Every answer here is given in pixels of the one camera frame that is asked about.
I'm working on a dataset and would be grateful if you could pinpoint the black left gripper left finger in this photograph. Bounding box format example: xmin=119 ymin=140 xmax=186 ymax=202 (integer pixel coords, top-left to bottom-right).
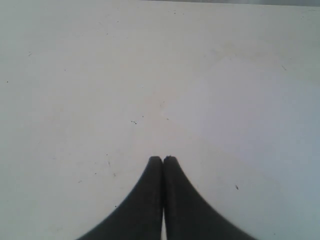
xmin=82 ymin=156 xmax=163 ymax=240

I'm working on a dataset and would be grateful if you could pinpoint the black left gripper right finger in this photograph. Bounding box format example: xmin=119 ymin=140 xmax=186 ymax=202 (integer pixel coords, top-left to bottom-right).
xmin=163 ymin=156 xmax=253 ymax=240

